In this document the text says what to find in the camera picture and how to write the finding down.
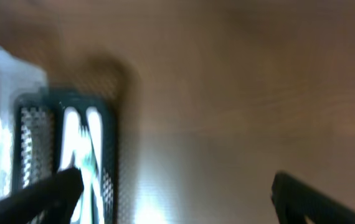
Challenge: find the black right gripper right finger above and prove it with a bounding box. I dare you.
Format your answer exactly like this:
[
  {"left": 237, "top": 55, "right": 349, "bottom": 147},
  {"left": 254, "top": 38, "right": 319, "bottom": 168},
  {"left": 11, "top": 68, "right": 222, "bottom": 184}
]
[{"left": 271, "top": 172, "right": 355, "bottom": 224}]

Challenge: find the white plastic utensil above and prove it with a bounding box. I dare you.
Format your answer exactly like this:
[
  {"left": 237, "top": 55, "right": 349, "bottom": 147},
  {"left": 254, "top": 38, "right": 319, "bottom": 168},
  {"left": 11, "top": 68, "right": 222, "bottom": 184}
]
[{"left": 58, "top": 106, "right": 80, "bottom": 171}]

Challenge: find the clear perforated plastic basket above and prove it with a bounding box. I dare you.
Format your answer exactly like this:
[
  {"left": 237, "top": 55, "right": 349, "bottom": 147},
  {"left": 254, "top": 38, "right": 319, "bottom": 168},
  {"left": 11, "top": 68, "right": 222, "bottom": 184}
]
[{"left": 0, "top": 46, "right": 48, "bottom": 200}]

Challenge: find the dark green perforated basket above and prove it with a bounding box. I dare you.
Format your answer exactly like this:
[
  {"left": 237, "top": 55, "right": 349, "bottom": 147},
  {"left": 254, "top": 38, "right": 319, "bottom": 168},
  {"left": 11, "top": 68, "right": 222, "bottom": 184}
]
[{"left": 12, "top": 88, "right": 117, "bottom": 223}]

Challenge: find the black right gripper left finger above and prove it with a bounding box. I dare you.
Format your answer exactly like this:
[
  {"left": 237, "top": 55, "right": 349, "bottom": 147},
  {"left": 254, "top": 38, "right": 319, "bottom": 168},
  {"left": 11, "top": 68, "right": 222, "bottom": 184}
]
[{"left": 0, "top": 168, "right": 83, "bottom": 223}]

